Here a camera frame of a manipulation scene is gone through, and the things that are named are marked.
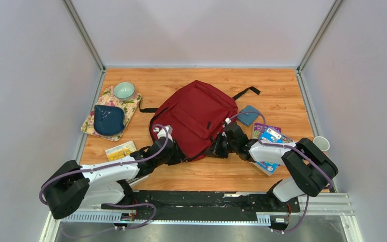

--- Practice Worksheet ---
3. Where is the floral tray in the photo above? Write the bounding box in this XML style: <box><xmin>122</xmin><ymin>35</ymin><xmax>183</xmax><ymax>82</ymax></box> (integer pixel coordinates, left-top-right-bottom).
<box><xmin>81</xmin><ymin>86</ymin><xmax>142</xmax><ymax>142</ymax></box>

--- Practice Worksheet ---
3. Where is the red backpack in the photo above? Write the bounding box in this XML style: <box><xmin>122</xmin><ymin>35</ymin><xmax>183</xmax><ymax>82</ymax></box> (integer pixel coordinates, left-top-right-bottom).
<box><xmin>140</xmin><ymin>80</ymin><xmax>260</xmax><ymax>162</ymax></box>

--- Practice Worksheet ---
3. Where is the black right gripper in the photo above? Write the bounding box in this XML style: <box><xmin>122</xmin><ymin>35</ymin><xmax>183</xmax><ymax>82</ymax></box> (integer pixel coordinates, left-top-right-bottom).
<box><xmin>204</xmin><ymin>133</ymin><xmax>237</xmax><ymax>159</ymax></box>

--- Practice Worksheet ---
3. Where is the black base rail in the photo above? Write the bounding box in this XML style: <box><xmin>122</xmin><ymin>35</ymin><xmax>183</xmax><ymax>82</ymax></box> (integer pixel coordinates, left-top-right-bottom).
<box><xmin>120</xmin><ymin>190</ymin><xmax>300</xmax><ymax>221</ymax></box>

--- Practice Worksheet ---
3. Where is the yellow cover book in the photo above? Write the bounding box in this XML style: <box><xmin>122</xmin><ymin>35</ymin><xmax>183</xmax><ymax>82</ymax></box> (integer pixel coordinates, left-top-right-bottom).
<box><xmin>105</xmin><ymin>141</ymin><xmax>150</xmax><ymax>187</ymax></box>

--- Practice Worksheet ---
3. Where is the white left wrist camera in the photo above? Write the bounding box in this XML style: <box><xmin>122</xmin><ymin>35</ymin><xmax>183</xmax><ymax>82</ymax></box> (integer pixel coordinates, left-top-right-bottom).
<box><xmin>153</xmin><ymin>126</ymin><xmax>173</xmax><ymax>140</ymax></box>

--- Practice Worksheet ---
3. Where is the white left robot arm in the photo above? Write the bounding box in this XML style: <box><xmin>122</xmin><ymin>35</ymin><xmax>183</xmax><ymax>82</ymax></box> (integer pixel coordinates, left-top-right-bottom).
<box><xmin>39</xmin><ymin>137</ymin><xmax>186</xmax><ymax>219</ymax></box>

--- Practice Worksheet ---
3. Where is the blue comic book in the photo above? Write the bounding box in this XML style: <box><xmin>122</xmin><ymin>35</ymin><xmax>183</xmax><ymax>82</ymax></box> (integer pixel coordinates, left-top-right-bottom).
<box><xmin>254</xmin><ymin>128</ymin><xmax>294</xmax><ymax>176</ymax></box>

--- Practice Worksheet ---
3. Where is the blue snap wallet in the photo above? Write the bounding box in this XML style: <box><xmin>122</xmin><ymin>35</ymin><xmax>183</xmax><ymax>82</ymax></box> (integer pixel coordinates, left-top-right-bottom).
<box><xmin>237</xmin><ymin>105</ymin><xmax>262</xmax><ymax>127</ymax></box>

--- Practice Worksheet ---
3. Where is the orange white mug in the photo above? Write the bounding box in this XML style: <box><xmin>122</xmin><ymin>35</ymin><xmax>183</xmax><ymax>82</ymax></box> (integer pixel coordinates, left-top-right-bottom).
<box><xmin>313</xmin><ymin>136</ymin><xmax>330</xmax><ymax>152</ymax></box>

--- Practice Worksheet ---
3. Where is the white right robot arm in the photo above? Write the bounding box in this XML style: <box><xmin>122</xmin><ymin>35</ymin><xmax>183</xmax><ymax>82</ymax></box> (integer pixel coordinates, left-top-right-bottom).
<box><xmin>205</xmin><ymin>123</ymin><xmax>339</xmax><ymax>211</ymax></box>

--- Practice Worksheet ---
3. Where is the dark blue leaf plate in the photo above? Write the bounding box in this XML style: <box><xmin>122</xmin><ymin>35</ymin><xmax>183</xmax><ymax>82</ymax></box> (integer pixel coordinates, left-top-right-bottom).
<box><xmin>93</xmin><ymin>105</ymin><xmax>125</xmax><ymax>136</ymax></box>

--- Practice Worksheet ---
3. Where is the purple treehouse book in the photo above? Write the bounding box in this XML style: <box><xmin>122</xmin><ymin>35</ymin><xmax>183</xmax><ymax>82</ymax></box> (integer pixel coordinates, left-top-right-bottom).
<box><xmin>251</xmin><ymin>123</ymin><xmax>282</xmax><ymax>139</ymax></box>

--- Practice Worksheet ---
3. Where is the light green ceramic bowl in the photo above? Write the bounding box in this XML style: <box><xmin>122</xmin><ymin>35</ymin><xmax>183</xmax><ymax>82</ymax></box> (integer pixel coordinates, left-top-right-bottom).
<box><xmin>113</xmin><ymin>82</ymin><xmax>136</xmax><ymax>101</ymax></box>

